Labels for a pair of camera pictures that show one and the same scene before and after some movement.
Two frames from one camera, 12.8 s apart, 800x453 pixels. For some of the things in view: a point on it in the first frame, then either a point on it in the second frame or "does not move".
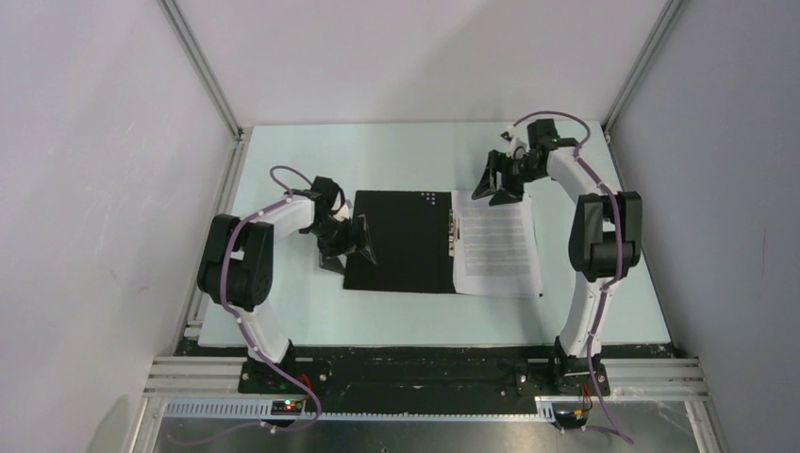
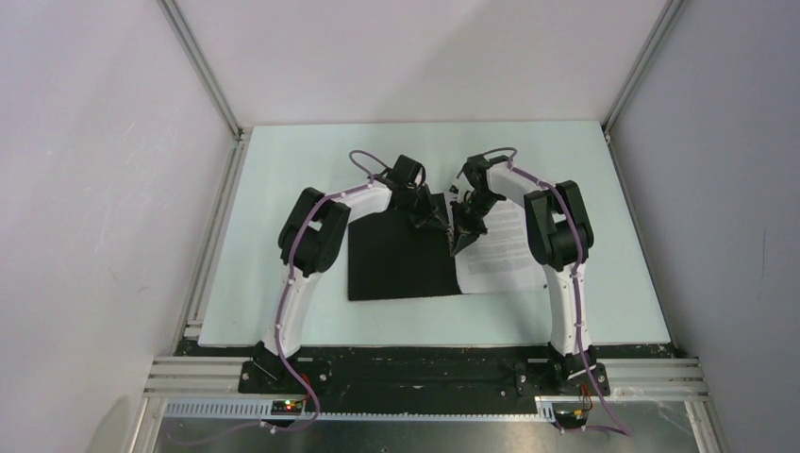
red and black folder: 408,234 does not move
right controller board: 571,419 does not move
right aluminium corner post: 675,8 does not move
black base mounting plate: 431,373 does not move
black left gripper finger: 333,263 -> 433,224
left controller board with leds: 286,408 does not move
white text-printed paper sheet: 497,254 does not move
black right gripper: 489,181 -> 467,232
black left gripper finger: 361,238 -> 437,205
